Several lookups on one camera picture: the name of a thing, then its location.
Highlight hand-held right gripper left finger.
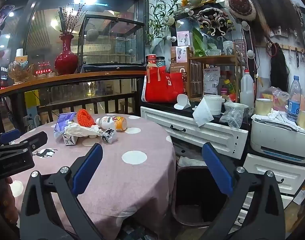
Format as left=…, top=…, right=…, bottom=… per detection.
left=19, top=143, right=104, bottom=240

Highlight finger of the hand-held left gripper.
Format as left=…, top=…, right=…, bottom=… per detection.
left=0, top=129, right=21, bottom=146
left=17, top=131, right=48, bottom=153

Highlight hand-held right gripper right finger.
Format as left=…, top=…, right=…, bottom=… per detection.
left=201, top=142, right=285, bottom=240

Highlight purple packet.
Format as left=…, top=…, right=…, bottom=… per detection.
left=54, top=112, right=76, bottom=139

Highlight white printed packet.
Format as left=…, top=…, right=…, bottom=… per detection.
left=62, top=132, right=79, bottom=146

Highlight dark brown trash bin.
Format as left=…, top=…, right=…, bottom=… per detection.
left=171, top=165, right=240, bottom=228

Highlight black white wrapper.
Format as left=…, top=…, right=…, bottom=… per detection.
left=102, top=129, right=117, bottom=144

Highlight white tissue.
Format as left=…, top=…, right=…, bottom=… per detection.
left=64, top=122, right=103, bottom=138

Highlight orange peel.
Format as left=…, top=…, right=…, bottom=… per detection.
left=77, top=109, right=96, bottom=126

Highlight white orange drink bottle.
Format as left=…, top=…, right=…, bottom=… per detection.
left=95, top=115, right=128, bottom=132

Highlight person's left hand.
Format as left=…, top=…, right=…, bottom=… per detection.
left=0, top=176, right=19, bottom=230

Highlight yellow sign board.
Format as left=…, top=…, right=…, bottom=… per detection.
left=25, top=90, right=40, bottom=108

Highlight long white drawer cabinet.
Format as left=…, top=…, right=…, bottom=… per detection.
left=140, top=106, right=249, bottom=160

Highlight pink polka dot round table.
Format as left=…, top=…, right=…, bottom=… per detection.
left=7, top=114, right=177, bottom=240

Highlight small white drawer unit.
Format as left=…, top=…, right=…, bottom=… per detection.
left=243, top=154, right=305, bottom=195

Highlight clear plastic bag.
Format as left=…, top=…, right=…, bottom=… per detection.
left=219, top=102, right=249, bottom=130

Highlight white paper towel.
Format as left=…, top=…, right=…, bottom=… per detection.
left=193, top=96, right=215, bottom=127

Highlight gold lotus ornament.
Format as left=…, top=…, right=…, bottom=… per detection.
left=8, top=60, right=35, bottom=84

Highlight white tub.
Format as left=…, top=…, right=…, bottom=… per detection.
left=204, top=94, right=223, bottom=115

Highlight white printer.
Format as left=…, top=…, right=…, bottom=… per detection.
left=250, top=119, right=305, bottom=164

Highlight wooden ledge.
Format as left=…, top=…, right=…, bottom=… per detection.
left=0, top=70, right=146, bottom=98

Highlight black railing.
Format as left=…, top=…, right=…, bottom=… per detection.
left=0, top=91, right=139, bottom=133

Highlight stack of papers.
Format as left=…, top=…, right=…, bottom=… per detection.
left=251, top=110, right=302, bottom=132

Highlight red vase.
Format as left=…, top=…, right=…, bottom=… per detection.
left=54, top=34, right=79, bottom=75

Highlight white plastic jug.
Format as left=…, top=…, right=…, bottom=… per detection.
left=240, top=69, right=255, bottom=109

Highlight yellow green bottle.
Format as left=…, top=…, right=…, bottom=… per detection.
left=224, top=79, right=237, bottom=94

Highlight white labelled pouch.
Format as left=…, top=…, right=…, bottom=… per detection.
left=203, top=66, right=220, bottom=95

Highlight pink plastic bag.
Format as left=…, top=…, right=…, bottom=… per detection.
left=261, top=86, right=290, bottom=112

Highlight red tote bag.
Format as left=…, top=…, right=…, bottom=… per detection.
left=142, top=64, right=184, bottom=103

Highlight glass display case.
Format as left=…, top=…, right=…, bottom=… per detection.
left=77, top=14, right=146, bottom=73

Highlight clear water bottle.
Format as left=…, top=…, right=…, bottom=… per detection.
left=286, top=75, right=302, bottom=122

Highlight wooden shelf rack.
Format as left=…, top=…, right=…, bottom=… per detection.
left=186, top=46, right=245, bottom=102

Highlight black hair bundle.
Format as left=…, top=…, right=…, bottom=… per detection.
left=270, top=46, right=289, bottom=93

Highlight pink product box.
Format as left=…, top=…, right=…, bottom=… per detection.
left=177, top=31, right=193, bottom=47
left=176, top=45, right=190, bottom=63

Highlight clear plastic cup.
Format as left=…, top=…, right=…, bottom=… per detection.
left=223, top=41, right=234, bottom=55

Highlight dried flower branches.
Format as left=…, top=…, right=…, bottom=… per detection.
left=56, top=4, right=86, bottom=34

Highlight red paper cup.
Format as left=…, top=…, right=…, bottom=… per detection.
left=145, top=54, right=158, bottom=67

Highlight ornate headpiece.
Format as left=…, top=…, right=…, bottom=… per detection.
left=195, top=7, right=234, bottom=37

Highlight red embroidered hat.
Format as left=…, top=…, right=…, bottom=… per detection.
left=225, top=0, right=257, bottom=20

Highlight green bamboo plant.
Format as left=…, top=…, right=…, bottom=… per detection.
left=145, top=0, right=185, bottom=45

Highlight brown hair wig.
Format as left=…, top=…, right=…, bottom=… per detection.
left=239, top=0, right=297, bottom=43

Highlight red cord loop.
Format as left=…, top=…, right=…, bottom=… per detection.
left=266, top=42, right=280, bottom=58

